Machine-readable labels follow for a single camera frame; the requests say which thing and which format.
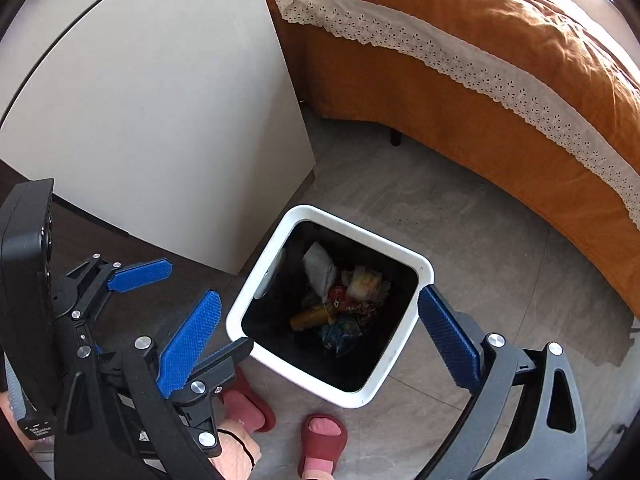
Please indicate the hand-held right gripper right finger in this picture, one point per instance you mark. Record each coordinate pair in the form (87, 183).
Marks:
(447, 345)

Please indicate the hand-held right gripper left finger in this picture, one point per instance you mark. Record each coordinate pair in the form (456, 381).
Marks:
(190, 340)

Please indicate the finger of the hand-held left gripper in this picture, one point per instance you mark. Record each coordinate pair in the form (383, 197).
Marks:
(225, 360)
(140, 275)

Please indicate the white trash bin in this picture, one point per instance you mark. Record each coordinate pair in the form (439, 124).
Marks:
(235, 320)

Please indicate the blue snack bag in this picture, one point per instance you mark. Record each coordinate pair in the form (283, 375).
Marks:
(342, 335)

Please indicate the red snack wrapper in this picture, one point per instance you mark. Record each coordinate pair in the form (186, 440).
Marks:
(340, 297)

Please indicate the white tissue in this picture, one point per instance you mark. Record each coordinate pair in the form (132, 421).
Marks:
(320, 267)

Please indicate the person's left forearm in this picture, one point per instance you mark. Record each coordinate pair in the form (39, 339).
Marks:
(232, 462)

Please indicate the person's left hand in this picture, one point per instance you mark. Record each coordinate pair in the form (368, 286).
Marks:
(5, 412)

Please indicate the red slipper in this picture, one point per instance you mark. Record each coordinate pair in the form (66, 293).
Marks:
(325, 442)
(250, 407)

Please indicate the black bin liner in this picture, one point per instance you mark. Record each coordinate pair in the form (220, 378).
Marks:
(280, 350)

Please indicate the white cabinet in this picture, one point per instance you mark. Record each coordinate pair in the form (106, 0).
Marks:
(150, 110)

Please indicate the black bed leg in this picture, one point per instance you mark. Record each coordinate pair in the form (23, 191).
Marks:
(396, 138)

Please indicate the orange bed skirt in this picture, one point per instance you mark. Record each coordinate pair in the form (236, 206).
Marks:
(450, 125)

